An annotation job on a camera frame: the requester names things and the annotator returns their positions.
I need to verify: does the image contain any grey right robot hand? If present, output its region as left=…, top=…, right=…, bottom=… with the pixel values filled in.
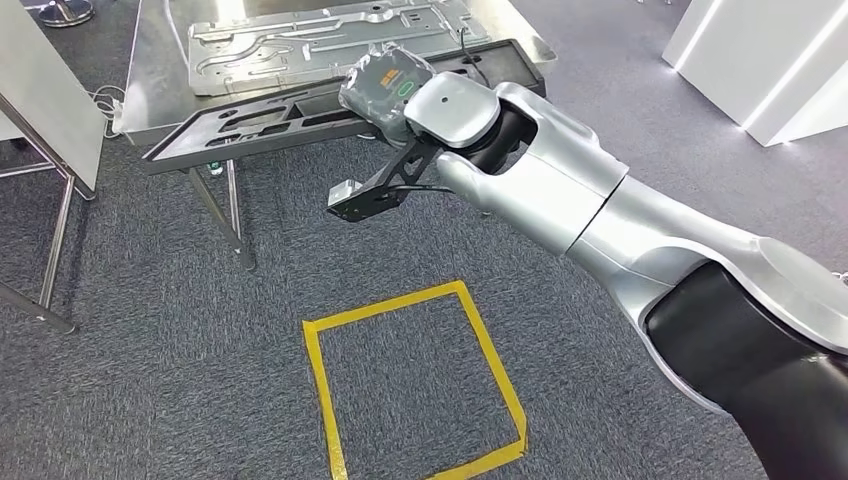
left=338, top=42, right=439, bottom=147

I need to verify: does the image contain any black plastic slotted panel part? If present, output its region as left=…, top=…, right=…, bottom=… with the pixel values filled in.
left=142, top=38, right=548, bottom=177

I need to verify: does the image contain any steel workbench table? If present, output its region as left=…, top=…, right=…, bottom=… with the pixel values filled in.
left=112, top=0, right=558, bottom=272

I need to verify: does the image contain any stamped metal sheet panel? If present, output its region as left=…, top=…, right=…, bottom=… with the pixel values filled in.
left=187, top=0, right=493, bottom=99

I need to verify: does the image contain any yellow floor tape square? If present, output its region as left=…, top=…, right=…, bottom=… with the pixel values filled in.
left=302, top=280, right=529, bottom=480

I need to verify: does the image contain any thin black wrist wire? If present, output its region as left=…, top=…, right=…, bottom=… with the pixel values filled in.
left=458, top=27, right=492, bottom=87

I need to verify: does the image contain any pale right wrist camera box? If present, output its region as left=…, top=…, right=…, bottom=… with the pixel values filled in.
left=327, top=178, right=364, bottom=207

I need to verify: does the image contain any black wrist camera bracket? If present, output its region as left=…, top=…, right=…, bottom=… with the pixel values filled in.
left=326, top=135, right=444, bottom=223

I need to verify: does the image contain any white cord loop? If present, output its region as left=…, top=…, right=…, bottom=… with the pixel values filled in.
left=89, top=84, right=127, bottom=140

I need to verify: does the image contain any chrome pedestal base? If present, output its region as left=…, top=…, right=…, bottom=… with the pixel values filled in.
left=37, top=0, right=95, bottom=29

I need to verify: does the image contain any white panel steel frame table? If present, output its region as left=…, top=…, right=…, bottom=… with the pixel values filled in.
left=0, top=0, right=109, bottom=336

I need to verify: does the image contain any white pedestal block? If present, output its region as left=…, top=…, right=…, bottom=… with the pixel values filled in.
left=662, top=0, right=848, bottom=148

